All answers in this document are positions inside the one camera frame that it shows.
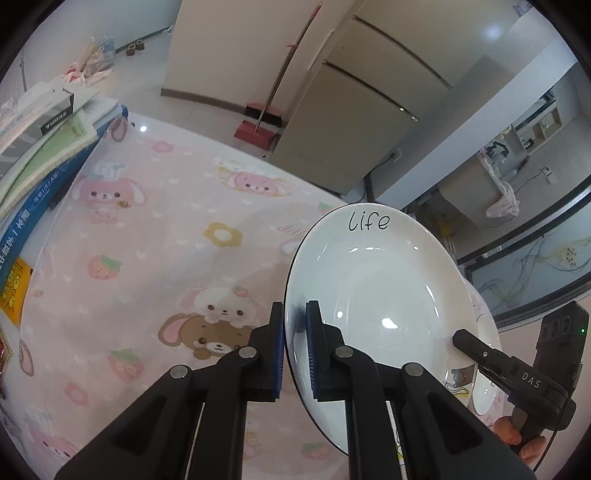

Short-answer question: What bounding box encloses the white plate with life text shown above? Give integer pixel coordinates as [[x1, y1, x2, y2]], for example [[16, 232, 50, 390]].
[[283, 203, 477, 452]]

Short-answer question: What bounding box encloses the person's right hand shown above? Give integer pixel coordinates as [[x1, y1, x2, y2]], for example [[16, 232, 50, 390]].
[[493, 416, 547, 468]]

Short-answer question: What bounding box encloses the white cartoon plate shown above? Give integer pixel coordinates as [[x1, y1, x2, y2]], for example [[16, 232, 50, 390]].
[[443, 301, 505, 416]]

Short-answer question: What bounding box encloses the pink cartoon tablecloth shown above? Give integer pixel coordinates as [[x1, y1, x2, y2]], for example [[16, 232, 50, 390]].
[[1, 119, 346, 479]]

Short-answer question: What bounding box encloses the stack of books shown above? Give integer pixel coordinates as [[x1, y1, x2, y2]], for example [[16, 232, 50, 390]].
[[1, 76, 128, 326]]

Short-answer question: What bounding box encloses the beige three-door refrigerator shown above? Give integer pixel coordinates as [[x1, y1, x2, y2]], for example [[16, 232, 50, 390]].
[[270, 1, 518, 194]]

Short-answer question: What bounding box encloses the red broom and dustpan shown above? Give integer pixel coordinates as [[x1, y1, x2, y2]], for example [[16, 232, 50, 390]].
[[233, 1, 324, 151]]

